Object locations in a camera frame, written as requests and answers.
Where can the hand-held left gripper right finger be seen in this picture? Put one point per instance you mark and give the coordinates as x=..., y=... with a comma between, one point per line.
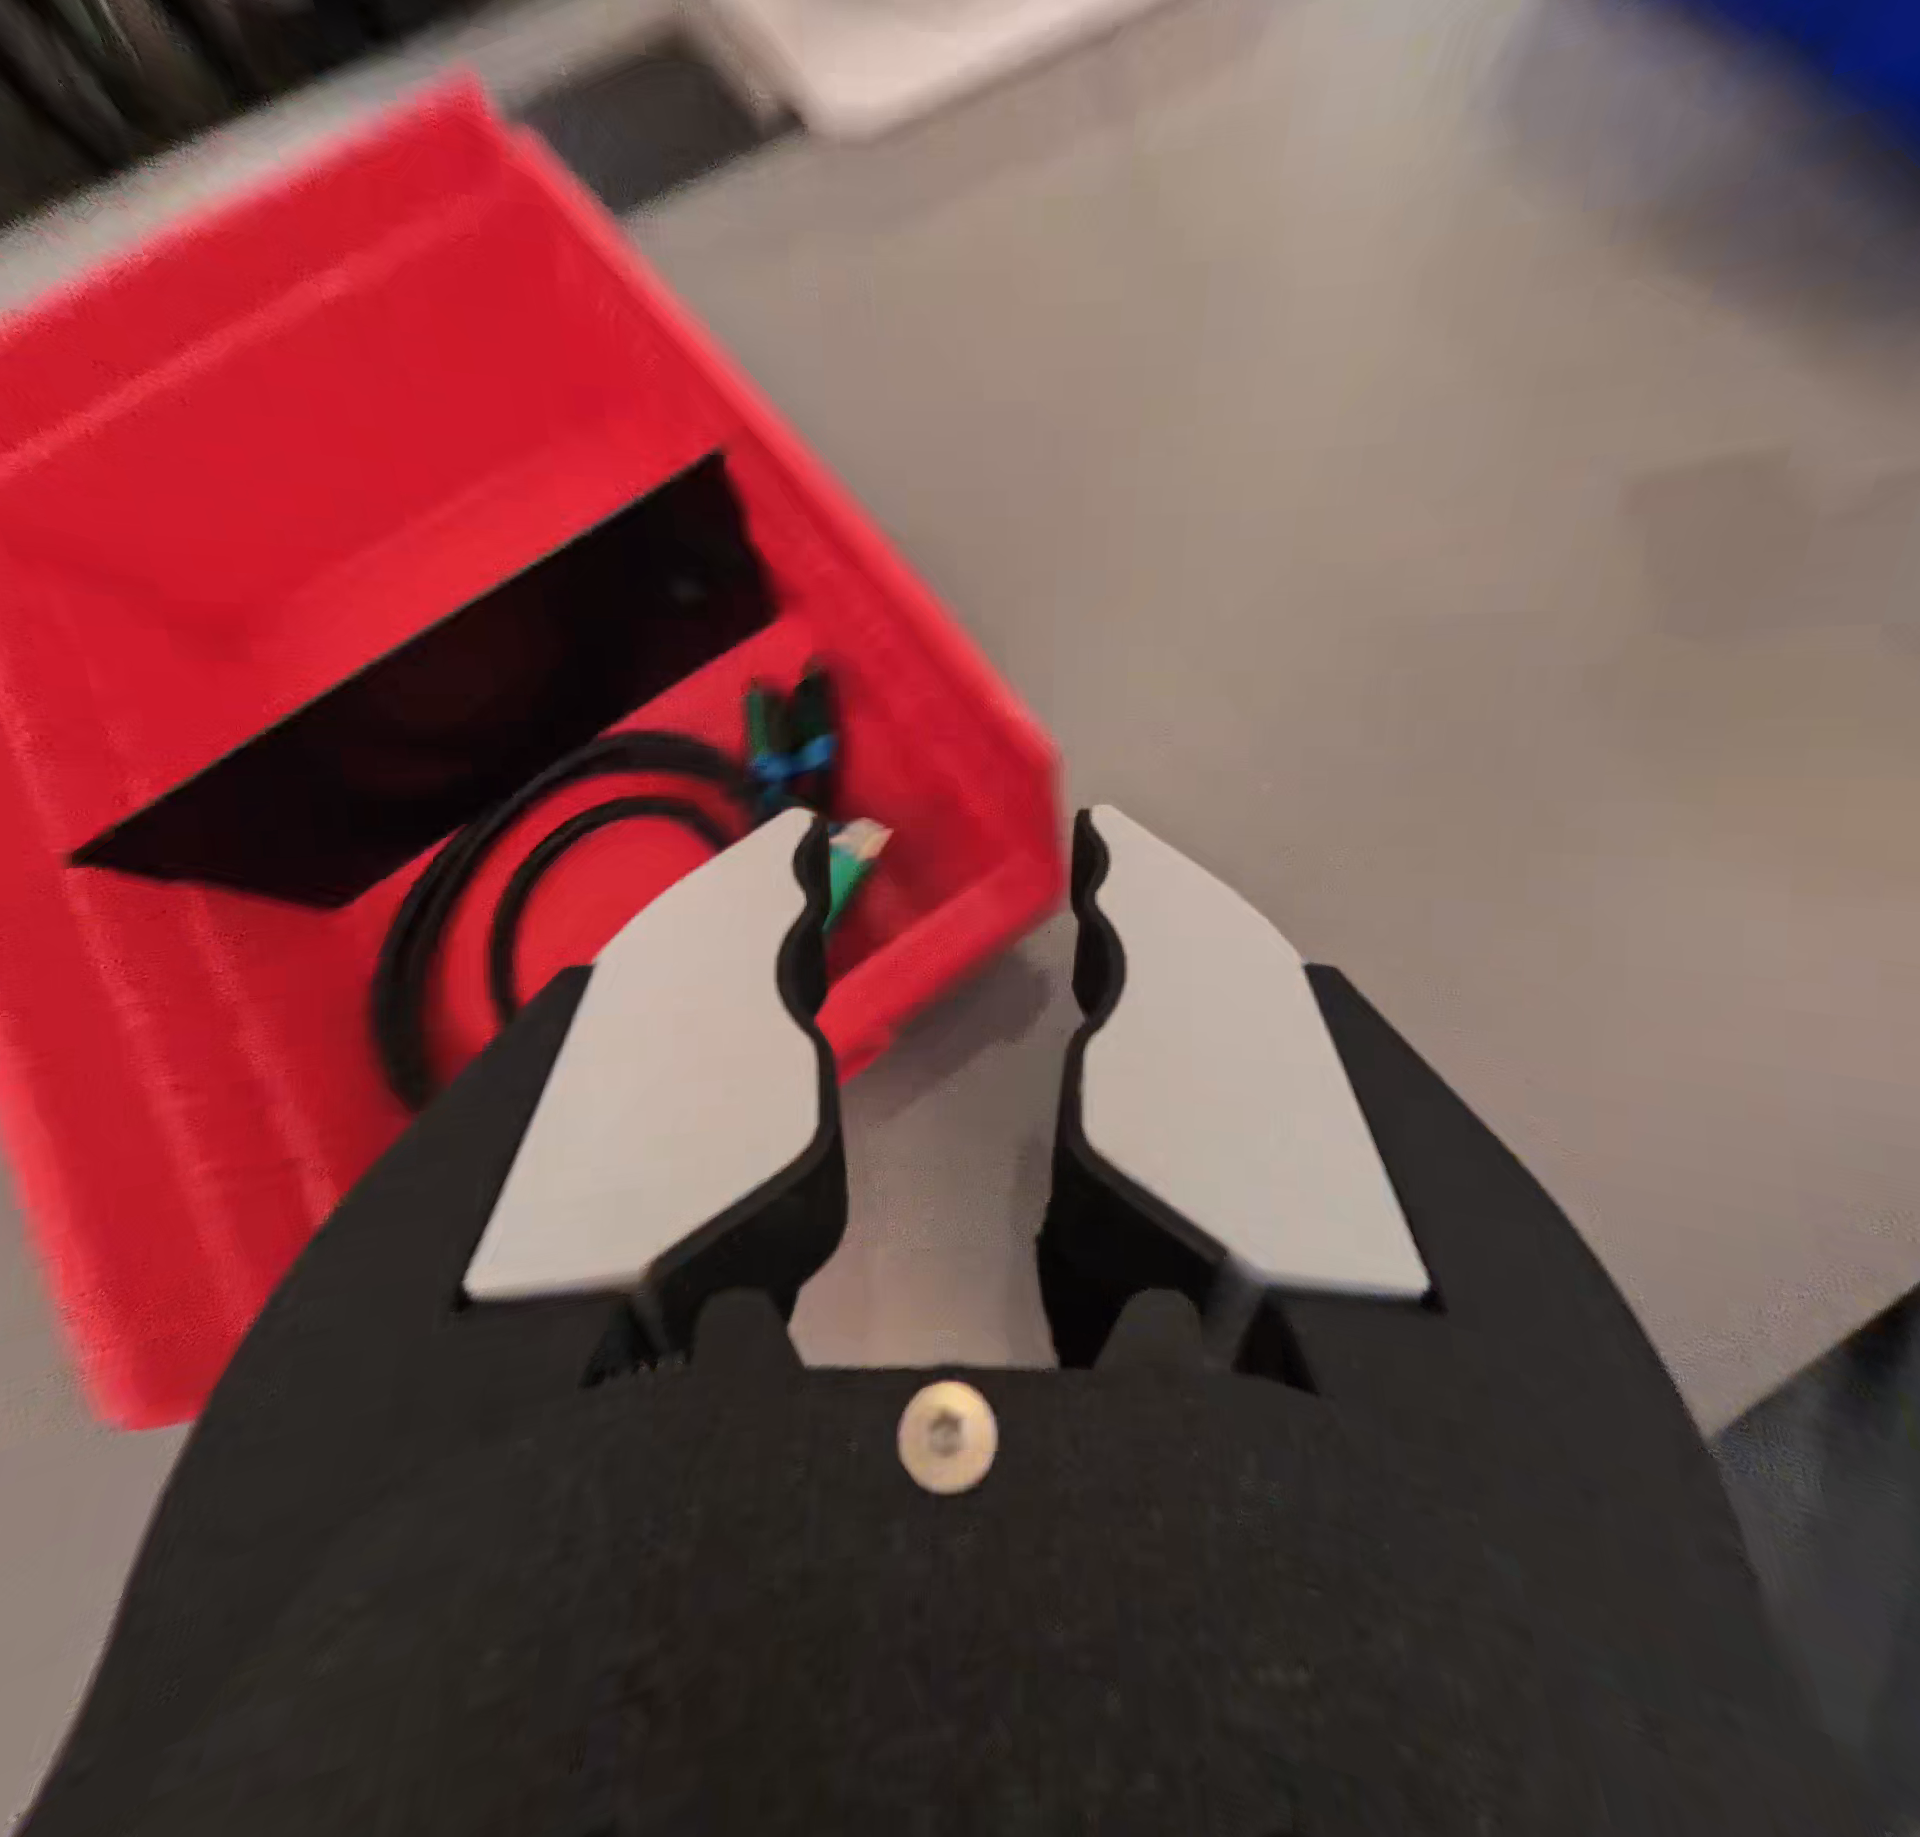
x=1247, y=1119

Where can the black bin divider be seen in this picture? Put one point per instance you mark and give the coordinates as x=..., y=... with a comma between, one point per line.
x=453, y=729

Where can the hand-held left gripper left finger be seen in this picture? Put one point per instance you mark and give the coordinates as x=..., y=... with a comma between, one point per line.
x=647, y=1119

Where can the silver stand base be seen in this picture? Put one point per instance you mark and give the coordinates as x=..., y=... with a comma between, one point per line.
x=991, y=37

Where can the red plastic bin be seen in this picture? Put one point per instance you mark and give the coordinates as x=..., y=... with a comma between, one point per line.
x=180, y=1119

